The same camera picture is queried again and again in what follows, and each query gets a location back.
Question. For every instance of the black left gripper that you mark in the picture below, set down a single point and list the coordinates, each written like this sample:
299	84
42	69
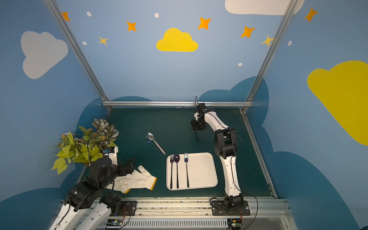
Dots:
126	168

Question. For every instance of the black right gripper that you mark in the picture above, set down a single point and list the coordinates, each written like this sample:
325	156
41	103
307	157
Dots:
197	126

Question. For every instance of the purple metal fork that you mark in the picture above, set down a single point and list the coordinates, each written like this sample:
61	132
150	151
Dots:
171	161

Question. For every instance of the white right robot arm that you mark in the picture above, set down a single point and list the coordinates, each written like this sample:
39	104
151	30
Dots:
225	145

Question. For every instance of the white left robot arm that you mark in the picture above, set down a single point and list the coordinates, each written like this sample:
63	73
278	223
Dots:
86	206

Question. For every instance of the blue metal fork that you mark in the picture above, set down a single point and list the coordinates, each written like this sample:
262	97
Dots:
149	142

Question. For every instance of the white work glove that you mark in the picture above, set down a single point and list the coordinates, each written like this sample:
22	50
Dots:
139	179

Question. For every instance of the green potted plant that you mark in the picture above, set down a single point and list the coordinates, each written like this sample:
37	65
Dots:
85	148

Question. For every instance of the white plastic tray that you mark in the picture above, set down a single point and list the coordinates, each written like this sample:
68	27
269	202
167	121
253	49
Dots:
201	170

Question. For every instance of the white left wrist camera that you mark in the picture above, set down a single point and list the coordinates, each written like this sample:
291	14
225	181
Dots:
111	153

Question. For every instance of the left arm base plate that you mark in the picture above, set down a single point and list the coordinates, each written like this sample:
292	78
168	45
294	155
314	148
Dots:
127	207

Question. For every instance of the silver spoon pink handle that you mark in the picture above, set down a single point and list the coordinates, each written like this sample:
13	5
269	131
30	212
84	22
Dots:
152	138

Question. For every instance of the horizontal aluminium frame rail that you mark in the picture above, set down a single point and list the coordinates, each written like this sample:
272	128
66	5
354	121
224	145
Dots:
173	104

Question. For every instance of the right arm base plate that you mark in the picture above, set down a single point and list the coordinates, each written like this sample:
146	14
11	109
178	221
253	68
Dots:
220	209

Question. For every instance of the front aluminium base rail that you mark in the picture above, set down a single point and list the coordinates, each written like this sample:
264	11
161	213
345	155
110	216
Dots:
195	213

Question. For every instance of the left aluminium frame post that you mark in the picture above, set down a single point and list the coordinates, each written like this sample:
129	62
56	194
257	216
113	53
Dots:
62	23

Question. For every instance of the aluminium frame post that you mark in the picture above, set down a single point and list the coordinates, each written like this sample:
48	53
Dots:
291	9
62	23

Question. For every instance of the right aluminium frame post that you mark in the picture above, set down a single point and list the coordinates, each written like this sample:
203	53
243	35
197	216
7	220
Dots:
291	9

